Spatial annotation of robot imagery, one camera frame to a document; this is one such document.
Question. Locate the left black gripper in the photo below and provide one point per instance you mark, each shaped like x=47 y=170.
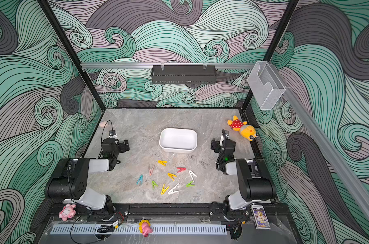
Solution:
x=123 y=149

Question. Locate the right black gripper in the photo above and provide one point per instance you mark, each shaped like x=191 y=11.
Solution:
x=216 y=144

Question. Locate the teal clothespin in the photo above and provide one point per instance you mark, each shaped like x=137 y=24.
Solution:
x=140 y=180

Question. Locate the pink clothespin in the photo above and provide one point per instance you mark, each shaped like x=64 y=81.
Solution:
x=151 y=169

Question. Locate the white clothespin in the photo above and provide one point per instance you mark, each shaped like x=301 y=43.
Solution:
x=192 y=175
x=174 y=190

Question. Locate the green clothespin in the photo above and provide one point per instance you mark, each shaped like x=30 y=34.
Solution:
x=190 y=184
x=154 y=185

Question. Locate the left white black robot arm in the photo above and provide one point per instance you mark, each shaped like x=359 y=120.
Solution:
x=69 y=180

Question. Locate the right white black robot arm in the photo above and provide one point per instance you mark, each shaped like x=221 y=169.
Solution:
x=254 y=184

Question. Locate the white plastic storage box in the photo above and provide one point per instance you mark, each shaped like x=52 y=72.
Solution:
x=175 y=140

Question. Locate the card box with picture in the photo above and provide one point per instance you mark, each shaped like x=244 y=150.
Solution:
x=260 y=217

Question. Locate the small pink eraser blob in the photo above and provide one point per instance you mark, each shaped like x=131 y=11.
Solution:
x=103 y=124

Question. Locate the yellow bear plush toy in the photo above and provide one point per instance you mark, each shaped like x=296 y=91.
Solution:
x=243 y=128

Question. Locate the red clothespin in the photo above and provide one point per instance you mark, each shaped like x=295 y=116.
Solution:
x=180 y=169

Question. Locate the yellow orange clothespin middle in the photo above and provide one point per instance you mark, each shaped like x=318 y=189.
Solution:
x=171 y=176

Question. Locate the pink pig toy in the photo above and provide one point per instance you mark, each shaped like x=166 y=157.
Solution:
x=68 y=212

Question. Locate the pink yellow flower toy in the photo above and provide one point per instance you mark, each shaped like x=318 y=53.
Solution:
x=145 y=228

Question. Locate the clear acrylic wall holder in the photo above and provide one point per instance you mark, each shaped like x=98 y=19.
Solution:
x=266 y=84

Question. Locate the black wall-mounted tray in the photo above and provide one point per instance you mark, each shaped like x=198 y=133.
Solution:
x=168 y=74

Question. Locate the white slotted cable duct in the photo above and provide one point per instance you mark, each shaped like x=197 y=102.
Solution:
x=157 y=229

